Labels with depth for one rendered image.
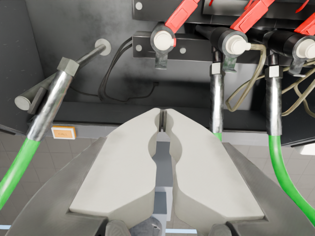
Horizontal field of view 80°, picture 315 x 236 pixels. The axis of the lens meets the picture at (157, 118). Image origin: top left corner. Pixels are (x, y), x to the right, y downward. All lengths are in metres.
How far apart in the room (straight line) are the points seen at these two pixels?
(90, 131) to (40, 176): 1.83
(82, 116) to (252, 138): 0.43
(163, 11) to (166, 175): 0.68
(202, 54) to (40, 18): 0.39
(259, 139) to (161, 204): 0.46
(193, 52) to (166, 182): 0.60
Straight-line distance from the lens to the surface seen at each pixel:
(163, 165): 0.91
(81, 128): 0.49
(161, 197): 0.83
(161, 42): 0.21
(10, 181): 0.24
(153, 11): 0.35
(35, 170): 2.25
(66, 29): 0.55
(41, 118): 0.23
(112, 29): 0.52
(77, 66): 0.24
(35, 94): 0.24
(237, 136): 0.51
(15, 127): 0.52
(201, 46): 0.36
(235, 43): 0.23
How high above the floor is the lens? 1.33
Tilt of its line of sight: 60 degrees down
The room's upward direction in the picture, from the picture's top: 179 degrees counter-clockwise
